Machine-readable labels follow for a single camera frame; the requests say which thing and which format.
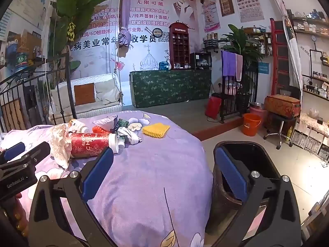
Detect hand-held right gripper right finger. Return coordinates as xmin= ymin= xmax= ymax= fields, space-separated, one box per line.
xmin=213 ymin=147 xmax=302 ymax=247

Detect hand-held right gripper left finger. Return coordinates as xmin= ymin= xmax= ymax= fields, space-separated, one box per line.
xmin=28 ymin=147 xmax=115 ymax=247

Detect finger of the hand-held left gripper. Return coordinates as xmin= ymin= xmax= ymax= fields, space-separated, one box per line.
xmin=0 ymin=141 xmax=51 ymax=171
xmin=0 ymin=142 xmax=26 ymax=161

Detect white plastic bag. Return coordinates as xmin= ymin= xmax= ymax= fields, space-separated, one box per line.
xmin=50 ymin=123 xmax=72 ymax=169

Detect dark brown waste bin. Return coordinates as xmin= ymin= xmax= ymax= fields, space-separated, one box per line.
xmin=206 ymin=141 xmax=282 ymax=247

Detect red paper cup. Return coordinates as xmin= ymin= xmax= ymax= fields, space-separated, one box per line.
xmin=71 ymin=132 xmax=119 ymax=158

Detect orange foam net sleeve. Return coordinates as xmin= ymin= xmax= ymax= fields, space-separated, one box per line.
xmin=92 ymin=126 xmax=114 ymax=134

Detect white plastic bottle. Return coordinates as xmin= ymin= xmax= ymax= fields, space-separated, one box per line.
xmin=67 ymin=119 xmax=90 ymax=134

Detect white paper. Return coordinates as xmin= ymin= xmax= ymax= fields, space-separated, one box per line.
xmin=118 ymin=130 xmax=142 ymax=148

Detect pale purple wrapper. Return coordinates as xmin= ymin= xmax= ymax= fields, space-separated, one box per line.
xmin=93 ymin=114 xmax=118 ymax=130

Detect green packet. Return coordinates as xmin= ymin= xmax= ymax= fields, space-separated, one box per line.
xmin=117 ymin=118 xmax=129 ymax=134

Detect person's left hand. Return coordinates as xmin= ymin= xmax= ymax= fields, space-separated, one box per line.
xmin=8 ymin=194 xmax=29 ymax=238

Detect purple floral blanket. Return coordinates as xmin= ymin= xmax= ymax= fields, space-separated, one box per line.
xmin=0 ymin=110 xmax=214 ymax=247

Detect orange bucket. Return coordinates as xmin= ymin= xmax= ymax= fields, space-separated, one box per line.
xmin=242 ymin=113 xmax=262 ymax=137

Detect white cushion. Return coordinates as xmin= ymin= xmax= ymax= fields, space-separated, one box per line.
xmin=51 ymin=85 xmax=76 ymax=111
xmin=95 ymin=78 xmax=121 ymax=102

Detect white wicker swing sofa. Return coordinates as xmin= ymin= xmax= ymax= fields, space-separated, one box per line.
xmin=50 ymin=73 xmax=124 ymax=120

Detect black swivel stool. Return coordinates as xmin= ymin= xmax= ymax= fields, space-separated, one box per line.
xmin=263 ymin=113 xmax=296 ymax=150

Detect pink basin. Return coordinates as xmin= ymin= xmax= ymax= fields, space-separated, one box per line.
xmin=249 ymin=107 xmax=268 ymax=128

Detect red bag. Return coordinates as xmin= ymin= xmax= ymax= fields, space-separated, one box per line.
xmin=205 ymin=96 xmax=222 ymax=120

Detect brown cushion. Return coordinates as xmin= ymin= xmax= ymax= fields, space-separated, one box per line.
xmin=74 ymin=83 xmax=96 ymax=106

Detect black metal rack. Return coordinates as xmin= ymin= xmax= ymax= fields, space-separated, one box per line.
xmin=220 ymin=76 xmax=259 ymax=122

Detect yellow knitted cloth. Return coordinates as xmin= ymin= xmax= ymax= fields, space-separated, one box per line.
xmin=142 ymin=124 xmax=170 ymax=137

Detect low cabinet with baskets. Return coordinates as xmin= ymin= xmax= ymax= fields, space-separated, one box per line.
xmin=293 ymin=122 xmax=329 ymax=160

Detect orange patterned suitcase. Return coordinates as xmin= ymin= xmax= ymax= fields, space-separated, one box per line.
xmin=264 ymin=95 xmax=301 ymax=119

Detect lace cloth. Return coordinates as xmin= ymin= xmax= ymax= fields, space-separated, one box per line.
xmin=299 ymin=112 xmax=329 ymax=139

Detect cardboard box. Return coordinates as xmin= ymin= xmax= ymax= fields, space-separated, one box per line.
xmin=21 ymin=29 xmax=43 ymax=57

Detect green floral mattress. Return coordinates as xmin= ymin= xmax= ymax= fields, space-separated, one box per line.
xmin=129 ymin=68 xmax=212 ymax=108

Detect pink towel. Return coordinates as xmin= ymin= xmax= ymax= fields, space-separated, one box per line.
xmin=235 ymin=54 xmax=243 ymax=81

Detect purple towel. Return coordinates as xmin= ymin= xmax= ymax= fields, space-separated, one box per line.
xmin=221 ymin=51 xmax=237 ymax=77

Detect black display box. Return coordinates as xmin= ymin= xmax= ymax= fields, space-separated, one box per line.
xmin=190 ymin=52 xmax=212 ymax=69

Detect yellow banana bunch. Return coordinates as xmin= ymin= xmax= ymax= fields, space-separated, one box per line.
xmin=67 ymin=22 xmax=77 ymax=40

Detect green potted plant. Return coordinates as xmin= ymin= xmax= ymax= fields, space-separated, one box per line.
xmin=221 ymin=24 xmax=264 ymax=114

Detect small shelf with bottles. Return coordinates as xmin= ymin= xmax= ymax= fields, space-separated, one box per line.
xmin=203 ymin=32 xmax=221 ymax=49

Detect white hanging cloth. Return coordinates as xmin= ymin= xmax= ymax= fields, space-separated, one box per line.
xmin=281 ymin=15 xmax=304 ymax=88

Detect tall banana plant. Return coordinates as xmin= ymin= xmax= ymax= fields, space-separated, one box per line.
xmin=49 ymin=0 xmax=117 ymax=88

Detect red telephone booth cabinet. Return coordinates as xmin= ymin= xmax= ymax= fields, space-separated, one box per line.
xmin=169 ymin=22 xmax=191 ymax=69

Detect black pipe with gauge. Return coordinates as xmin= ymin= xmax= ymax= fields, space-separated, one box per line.
xmin=310 ymin=35 xmax=324 ymax=62

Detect purple hanging cloth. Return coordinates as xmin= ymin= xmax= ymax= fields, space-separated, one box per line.
xmin=117 ymin=0 xmax=134 ymax=57

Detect white chart poster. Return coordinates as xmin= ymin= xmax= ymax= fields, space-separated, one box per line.
xmin=230 ymin=0 xmax=265 ymax=22

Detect blue wall sign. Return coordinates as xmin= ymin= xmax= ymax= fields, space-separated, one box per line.
xmin=258 ymin=62 xmax=270 ymax=76

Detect large wall poster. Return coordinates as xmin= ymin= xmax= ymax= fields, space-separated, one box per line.
xmin=69 ymin=0 xmax=198 ymax=83

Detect wall shelves with products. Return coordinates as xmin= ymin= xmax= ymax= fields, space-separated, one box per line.
xmin=290 ymin=10 xmax=329 ymax=101

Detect pink wall poster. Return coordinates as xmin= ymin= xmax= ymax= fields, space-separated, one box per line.
xmin=200 ymin=0 xmax=221 ymax=33

